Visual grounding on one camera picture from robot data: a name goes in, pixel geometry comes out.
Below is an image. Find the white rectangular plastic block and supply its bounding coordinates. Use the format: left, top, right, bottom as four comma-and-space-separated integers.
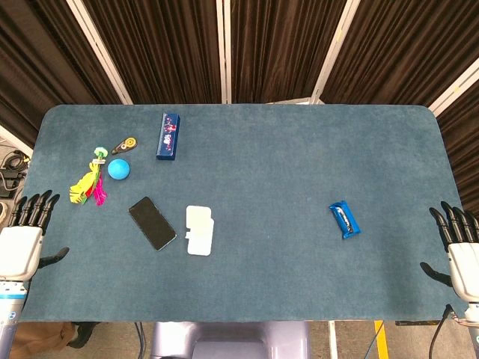
183, 205, 215, 257

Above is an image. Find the black cable bundle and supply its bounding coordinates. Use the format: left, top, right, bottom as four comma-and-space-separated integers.
1, 149, 31, 172

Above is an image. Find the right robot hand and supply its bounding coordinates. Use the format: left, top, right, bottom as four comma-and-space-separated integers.
419, 200, 479, 302

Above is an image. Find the brown bag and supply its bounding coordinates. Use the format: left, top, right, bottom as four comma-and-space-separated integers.
8, 321, 79, 359

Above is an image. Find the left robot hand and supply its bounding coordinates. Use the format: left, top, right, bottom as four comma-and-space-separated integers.
0, 189, 70, 282

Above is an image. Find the colourful feather toy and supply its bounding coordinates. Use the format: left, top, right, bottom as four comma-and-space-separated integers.
68, 146, 109, 207

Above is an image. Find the black correction tape dispenser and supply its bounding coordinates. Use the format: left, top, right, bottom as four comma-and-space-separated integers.
111, 137, 138, 156

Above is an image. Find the blue table mat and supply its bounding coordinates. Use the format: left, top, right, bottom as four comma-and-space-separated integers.
0, 103, 473, 324

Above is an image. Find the blue snack bar wrapper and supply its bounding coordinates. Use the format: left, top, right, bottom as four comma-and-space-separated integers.
329, 200, 361, 240

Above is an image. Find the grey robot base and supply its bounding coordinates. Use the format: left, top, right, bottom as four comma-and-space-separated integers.
149, 320, 311, 359

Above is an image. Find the blue ball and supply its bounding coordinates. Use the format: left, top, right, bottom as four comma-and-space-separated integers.
107, 158, 132, 180

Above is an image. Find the black power adapter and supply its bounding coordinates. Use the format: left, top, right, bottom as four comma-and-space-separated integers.
0, 169, 27, 199

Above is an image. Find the black smartphone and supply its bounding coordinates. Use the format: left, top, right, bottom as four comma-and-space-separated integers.
128, 196, 178, 253

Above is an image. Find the yellow floor tape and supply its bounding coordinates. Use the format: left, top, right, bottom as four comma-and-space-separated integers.
373, 319, 389, 359

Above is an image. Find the dark blue rectangular box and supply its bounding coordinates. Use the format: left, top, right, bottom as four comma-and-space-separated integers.
155, 111, 183, 162

